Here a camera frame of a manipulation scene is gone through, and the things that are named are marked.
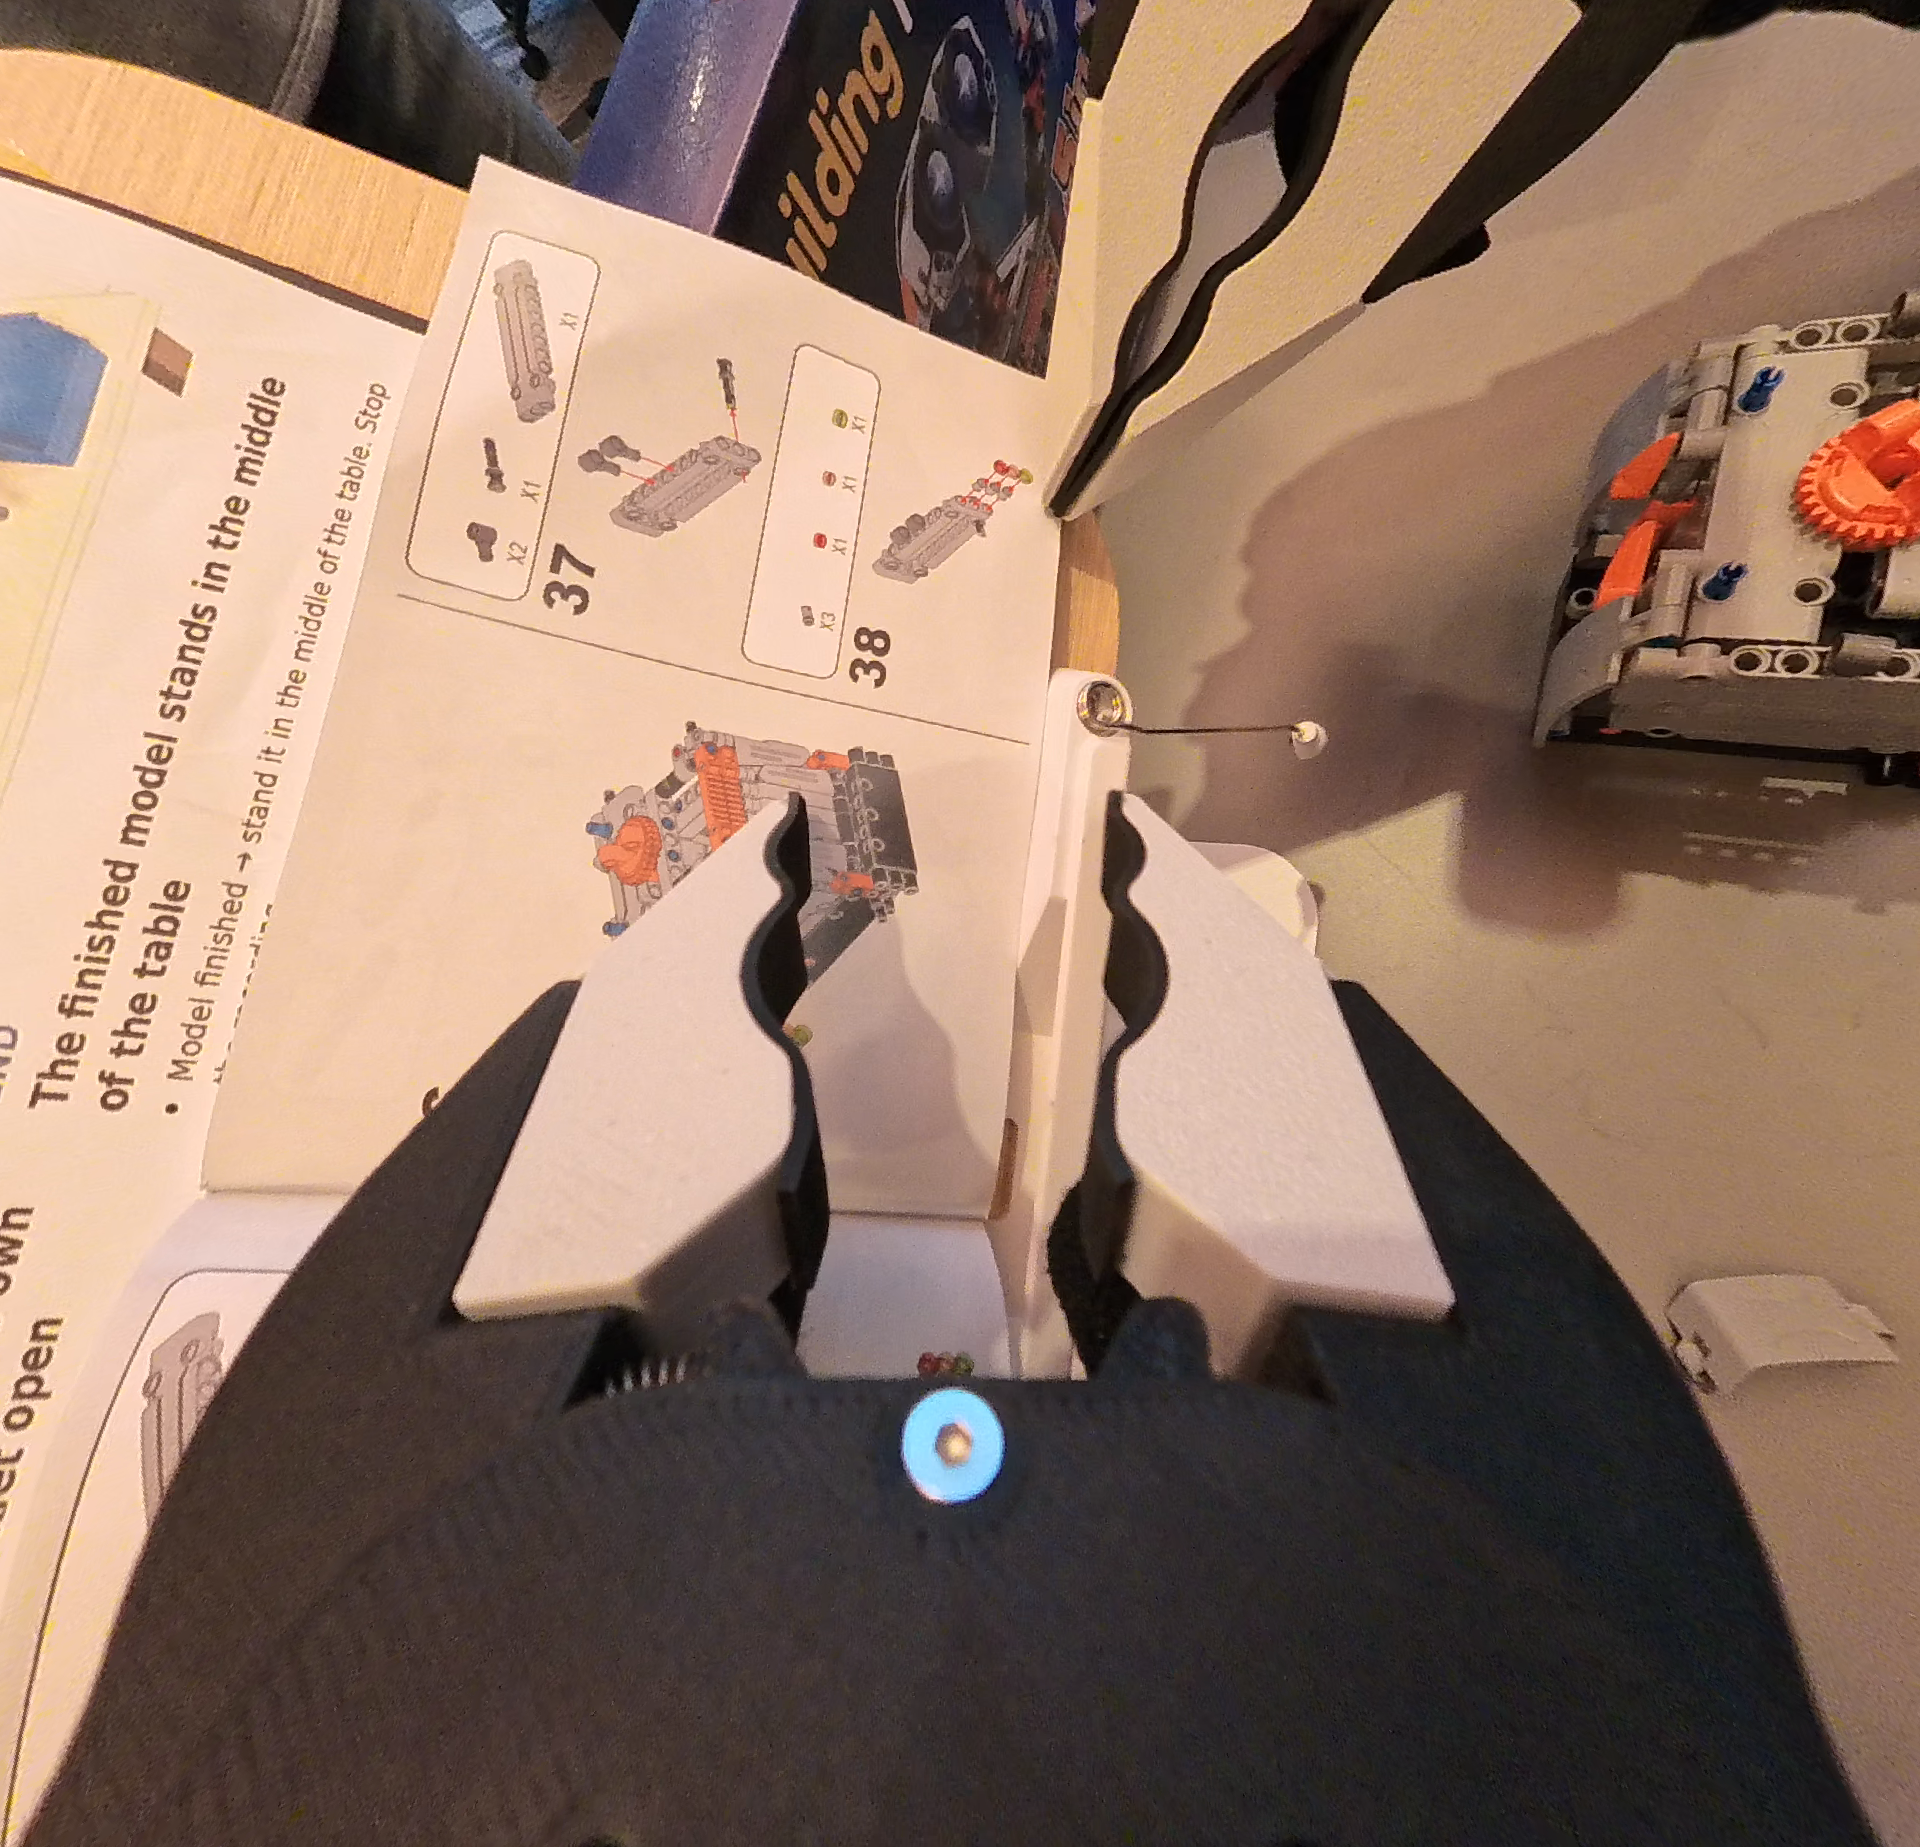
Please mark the printed task sheet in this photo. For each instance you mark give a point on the printed task sheet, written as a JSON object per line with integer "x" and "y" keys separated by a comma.
{"x": 120, "y": 767}

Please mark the grey orange toy block model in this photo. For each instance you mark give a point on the grey orange toy block model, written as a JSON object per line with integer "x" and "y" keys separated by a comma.
{"x": 1726, "y": 527}

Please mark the instruction booklet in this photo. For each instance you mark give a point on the instruction booklet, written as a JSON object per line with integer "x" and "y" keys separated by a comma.
{"x": 451, "y": 827}

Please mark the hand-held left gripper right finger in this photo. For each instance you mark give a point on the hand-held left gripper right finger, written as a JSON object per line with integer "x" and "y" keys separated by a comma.
{"x": 1260, "y": 1128}

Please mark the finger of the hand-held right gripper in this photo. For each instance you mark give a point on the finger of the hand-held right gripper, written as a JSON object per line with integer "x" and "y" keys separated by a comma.
{"x": 1401, "y": 153}
{"x": 1155, "y": 48}

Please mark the blue robot kit box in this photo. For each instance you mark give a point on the blue robot kit box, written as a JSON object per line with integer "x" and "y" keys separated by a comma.
{"x": 841, "y": 122}

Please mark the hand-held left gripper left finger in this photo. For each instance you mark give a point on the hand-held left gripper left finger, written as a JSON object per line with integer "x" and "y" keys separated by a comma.
{"x": 630, "y": 1128}

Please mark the small grey block panel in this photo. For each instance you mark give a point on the small grey block panel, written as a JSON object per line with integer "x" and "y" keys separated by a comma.
{"x": 1776, "y": 1329}

